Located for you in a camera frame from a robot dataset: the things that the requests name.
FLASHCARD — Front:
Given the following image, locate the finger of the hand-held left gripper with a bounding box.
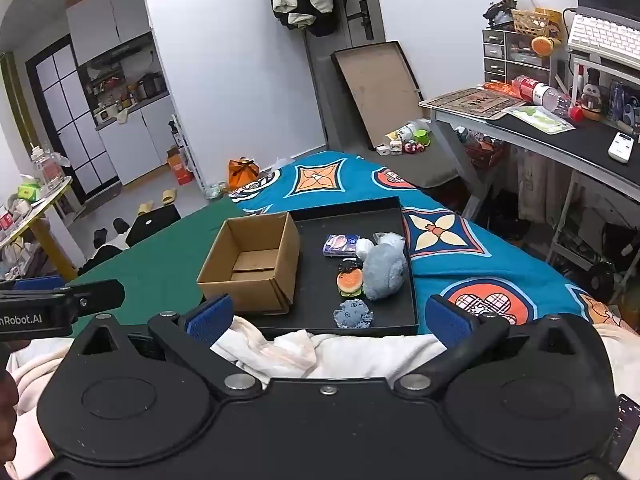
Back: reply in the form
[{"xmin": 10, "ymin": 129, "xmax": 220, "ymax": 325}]
[
  {"xmin": 67, "ymin": 280, "xmax": 126, "ymax": 313},
  {"xmin": 14, "ymin": 276, "xmax": 66, "ymax": 291}
]

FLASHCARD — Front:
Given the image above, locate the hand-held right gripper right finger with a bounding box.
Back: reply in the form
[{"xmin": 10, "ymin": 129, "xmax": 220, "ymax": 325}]
[{"xmin": 392, "ymin": 294, "xmax": 583, "ymax": 401}]

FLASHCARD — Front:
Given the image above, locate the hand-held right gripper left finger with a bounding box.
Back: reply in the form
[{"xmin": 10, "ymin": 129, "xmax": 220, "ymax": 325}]
[{"xmin": 75, "ymin": 294, "xmax": 263, "ymax": 394}]

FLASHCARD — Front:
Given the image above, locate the grey-blue plush toy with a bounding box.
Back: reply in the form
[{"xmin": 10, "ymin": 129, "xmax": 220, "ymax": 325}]
[{"xmin": 361, "ymin": 234, "xmax": 408, "ymax": 301}]

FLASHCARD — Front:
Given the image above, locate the brown cardboard box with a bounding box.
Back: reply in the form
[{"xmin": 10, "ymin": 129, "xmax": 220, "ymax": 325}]
[{"xmin": 197, "ymin": 211, "xmax": 301, "ymax": 316}]

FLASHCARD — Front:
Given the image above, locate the blue-grey spotted plush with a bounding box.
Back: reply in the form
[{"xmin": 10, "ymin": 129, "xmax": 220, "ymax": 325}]
[{"xmin": 333, "ymin": 300, "xmax": 374, "ymax": 331}]

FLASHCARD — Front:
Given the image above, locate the burger plush toy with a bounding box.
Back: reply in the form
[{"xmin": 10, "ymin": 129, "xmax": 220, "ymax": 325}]
[{"xmin": 337, "ymin": 267, "xmax": 364, "ymax": 299}]

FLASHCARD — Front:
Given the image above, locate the black shallow tray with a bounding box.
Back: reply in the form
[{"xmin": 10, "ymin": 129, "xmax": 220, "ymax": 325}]
[{"xmin": 240, "ymin": 196, "xmax": 421, "ymax": 337}]

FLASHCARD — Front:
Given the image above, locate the blue tissue pack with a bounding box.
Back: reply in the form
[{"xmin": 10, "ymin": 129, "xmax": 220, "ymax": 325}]
[{"xmin": 323, "ymin": 234, "xmax": 361, "ymax": 257}]

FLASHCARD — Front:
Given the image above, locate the round table with yellow leg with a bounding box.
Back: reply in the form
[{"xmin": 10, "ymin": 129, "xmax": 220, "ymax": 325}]
[{"xmin": 0, "ymin": 177, "xmax": 78, "ymax": 281}]

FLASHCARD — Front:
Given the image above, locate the cream fleece blanket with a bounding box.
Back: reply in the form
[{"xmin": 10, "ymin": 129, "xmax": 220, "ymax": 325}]
[{"xmin": 0, "ymin": 317, "xmax": 640, "ymax": 480}]

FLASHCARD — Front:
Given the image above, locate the green bed sheet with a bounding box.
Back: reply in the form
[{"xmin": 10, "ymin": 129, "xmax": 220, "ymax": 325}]
[{"xmin": 70, "ymin": 199, "xmax": 241, "ymax": 341}]

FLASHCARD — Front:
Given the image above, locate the black dice stool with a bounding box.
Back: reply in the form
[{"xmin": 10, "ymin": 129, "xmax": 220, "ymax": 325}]
[{"xmin": 125, "ymin": 205, "xmax": 182, "ymax": 247}]

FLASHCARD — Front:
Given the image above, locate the black bag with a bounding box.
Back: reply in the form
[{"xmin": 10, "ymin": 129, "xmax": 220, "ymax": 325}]
[{"xmin": 487, "ymin": 205, "xmax": 531, "ymax": 246}]

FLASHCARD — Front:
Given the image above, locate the glass jar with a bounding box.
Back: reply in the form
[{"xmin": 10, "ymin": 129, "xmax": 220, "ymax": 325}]
[{"xmin": 30, "ymin": 142, "xmax": 63, "ymax": 186}]

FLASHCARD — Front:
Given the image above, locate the orange bag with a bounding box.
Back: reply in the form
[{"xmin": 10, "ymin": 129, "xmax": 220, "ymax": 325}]
[{"xmin": 228, "ymin": 157, "xmax": 261, "ymax": 191}]

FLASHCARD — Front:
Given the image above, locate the orange carton box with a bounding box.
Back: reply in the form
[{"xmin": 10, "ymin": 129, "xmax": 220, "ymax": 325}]
[{"xmin": 166, "ymin": 146, "xmax": 195, "ymax": 186}]

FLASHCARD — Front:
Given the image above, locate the white lower kitchen cabinet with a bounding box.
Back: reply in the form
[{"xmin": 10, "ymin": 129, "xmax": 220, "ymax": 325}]
[{"xmin": 96, "ymin": 95, "xmax": 188, "ymax": 186}]

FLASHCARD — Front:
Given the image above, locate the white kitchen cabinet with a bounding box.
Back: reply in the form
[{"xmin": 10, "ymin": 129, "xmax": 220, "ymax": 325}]
[
  {"xmin": 96, "ymin": 95, "xmax": 188, "ymax": 186},
  {"xmin": 66, "ymin": 0, "xmax": 151, "ymax": 66}
]

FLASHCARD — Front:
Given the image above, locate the white storage rack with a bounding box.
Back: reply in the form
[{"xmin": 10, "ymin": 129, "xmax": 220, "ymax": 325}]
[{"xmin": 169, "ymin": 114, "xmax": 206, "ymax": 192}]

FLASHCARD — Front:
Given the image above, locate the black framed sliding door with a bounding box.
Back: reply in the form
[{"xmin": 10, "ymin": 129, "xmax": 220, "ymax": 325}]
[{"xmin": 25, "ymin": 42, "xmax": 121, "ymax": 200}]

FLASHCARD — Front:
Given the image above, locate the white tote bag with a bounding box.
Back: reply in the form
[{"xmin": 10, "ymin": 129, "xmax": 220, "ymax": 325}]
[{"xmin": 517, "ymin": 152, "xmax": 576, "ymax": 221}]

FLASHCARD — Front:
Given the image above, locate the grey plastic bag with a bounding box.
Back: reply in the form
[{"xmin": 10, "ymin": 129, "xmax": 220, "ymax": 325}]
[{"xmin": 260, "ymin": 156, "xmax": 296, "ymax": 176}]

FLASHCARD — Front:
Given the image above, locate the teal patterned blanket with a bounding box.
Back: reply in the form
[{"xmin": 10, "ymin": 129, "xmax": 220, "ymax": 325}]
[{"xmin": 232, "ymin": 152, "xmax": 640, "ymax": 341}]

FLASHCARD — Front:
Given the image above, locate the plastic jar with yellow label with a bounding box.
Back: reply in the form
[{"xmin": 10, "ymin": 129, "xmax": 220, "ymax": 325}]
[{"xmin": 385, "ymin": 120, "xmax": 430, "ymax": 143}]

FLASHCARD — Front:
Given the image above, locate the dark speckled cloth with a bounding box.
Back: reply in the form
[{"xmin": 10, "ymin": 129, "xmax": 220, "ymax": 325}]
[{"xmin": 611, "ymin": 393, "xmax": 640, "ymax": 467}]

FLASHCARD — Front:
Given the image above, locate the black kitchen pot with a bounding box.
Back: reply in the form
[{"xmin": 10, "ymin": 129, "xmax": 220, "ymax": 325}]
[{"xmin": 137, "ymin": 72, "xmax": 166, "ymax": 101}]

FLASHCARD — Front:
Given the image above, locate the grey desk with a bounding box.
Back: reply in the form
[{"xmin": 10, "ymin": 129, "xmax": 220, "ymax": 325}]
[{"xmin": 419, "ymin": 87, "xmax": 640, "ymax": 271}]

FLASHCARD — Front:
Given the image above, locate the brown patterned board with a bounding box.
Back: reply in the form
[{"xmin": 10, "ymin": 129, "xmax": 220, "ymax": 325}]
[{"xmin": 419, "ymin": 87, "xmax": 526, "ymax": 118}]

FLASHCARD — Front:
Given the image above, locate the green and white pouch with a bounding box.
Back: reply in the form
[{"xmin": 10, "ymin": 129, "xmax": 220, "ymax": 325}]
[{"xmin": 501, "ymin": 104, "xmax": 576, "ymax": 135}]

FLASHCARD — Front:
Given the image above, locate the brown framed board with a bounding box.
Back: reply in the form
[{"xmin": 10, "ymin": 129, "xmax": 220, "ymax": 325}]
[{"xmin": 331, "ymin": 41, "xmax": 425, "ymax": 150}]

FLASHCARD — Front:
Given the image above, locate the white phone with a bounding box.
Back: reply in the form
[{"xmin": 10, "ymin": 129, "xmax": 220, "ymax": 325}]
[{"xmin": 608, "ymin": 132, "xmax": 636, "ymax": 163}]

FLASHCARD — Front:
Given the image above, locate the kitchen range hood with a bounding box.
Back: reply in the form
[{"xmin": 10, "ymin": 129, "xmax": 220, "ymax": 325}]
[{"xmin": 107, "ymin": 42, "xmax": 151, "ymax": 61}]

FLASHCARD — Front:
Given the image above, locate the clear bottle with red label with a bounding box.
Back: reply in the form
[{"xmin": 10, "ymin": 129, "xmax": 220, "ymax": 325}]
[{"xmin": 512, "ymin": 75, "xmax": 573, "ymax": 111}]

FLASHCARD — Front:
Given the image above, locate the panda figure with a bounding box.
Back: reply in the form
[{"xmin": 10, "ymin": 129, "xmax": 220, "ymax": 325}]
[{"xmin": 580, "ymin": 70, "xmax": 606, "ymax": 121}]

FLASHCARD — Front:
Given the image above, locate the white upper kitchen cabinet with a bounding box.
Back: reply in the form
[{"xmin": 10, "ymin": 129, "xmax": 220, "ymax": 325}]
[{"xmin": 66, "ymin": 0, "xmax": 151, "ymax": 66}]

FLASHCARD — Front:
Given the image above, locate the grey drawer organiser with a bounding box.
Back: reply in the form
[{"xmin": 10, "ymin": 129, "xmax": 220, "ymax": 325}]
[{"xmin": 482, "ymin": 29, "xmax": 556, "ymax": 86}]

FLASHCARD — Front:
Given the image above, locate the blue printed box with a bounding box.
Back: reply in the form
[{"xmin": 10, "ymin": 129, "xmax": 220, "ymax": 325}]
[{"xmin": 607, "ymin": 80, "xmax": 640, "ymax": 128}]

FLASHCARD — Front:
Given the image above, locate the orange round plush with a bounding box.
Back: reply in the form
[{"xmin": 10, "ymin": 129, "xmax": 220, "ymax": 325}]
[{"xmin": 530, "ymin": 35, "xmax": 562, "ymax": 57}]

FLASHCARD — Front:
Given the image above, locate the wicker basket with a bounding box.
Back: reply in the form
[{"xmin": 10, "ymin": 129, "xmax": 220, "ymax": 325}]
[{"xmin": 511, "ymin": 9, "xmax": 551, "ymax": 36}]

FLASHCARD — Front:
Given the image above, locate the dark model figurine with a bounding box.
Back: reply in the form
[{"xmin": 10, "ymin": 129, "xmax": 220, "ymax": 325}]
[{"xmin": 482, "ymin": 0, "xmax": 518, "ymax": 28}]

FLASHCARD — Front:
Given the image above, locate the yellow paper bag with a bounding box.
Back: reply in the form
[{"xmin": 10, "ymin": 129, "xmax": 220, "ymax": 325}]
[{"xmin": 535, "ymin": 7, "xmax": 563, "ymax": 36}]

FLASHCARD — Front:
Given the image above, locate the white keyboard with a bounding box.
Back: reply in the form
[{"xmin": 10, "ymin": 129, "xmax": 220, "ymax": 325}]
[{"xmin": 566, "ymin": 12, "xmax": 640, "ymax": 68}]

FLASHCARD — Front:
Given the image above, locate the black door handle lock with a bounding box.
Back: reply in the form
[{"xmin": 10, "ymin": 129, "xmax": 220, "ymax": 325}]
[{"xmin": 348, "ymin": 0, "xmax": 375, "ymax": 41}]

